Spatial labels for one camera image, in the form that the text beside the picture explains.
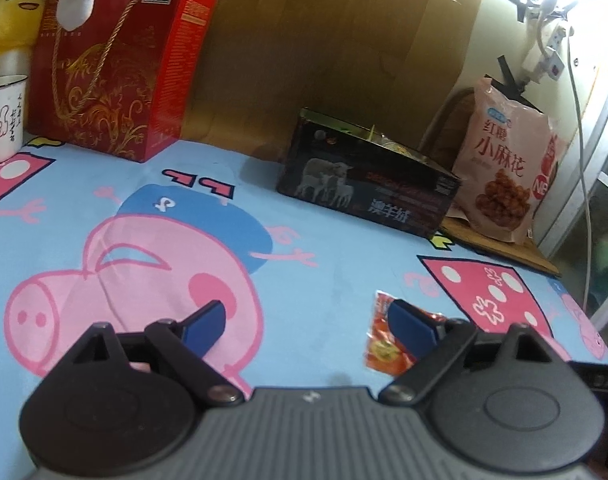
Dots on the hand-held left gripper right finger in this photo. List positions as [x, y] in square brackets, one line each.
[408, 327]

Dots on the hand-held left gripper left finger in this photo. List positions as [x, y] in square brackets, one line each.
[206, 327]

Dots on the small orange snack packet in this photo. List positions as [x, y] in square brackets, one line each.
[383, 350]

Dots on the dark printed cardboard box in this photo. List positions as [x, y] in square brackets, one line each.
[359, 195]

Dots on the gold snack packet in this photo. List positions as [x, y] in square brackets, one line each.
[383, 139]

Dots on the cartoon printed bed sheet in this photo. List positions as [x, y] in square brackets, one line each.
[334, 270]

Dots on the pink fried dough snack bag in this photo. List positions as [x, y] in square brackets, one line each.
[503, 160]

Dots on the red gift box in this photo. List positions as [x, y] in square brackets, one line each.
[134, 60]

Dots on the white enamel mug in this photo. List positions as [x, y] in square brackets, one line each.
[4, 120]

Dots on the white power strip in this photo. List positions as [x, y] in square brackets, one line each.
[546, 57]

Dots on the yellow duck plush toy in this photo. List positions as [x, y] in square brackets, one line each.
[14, 15]

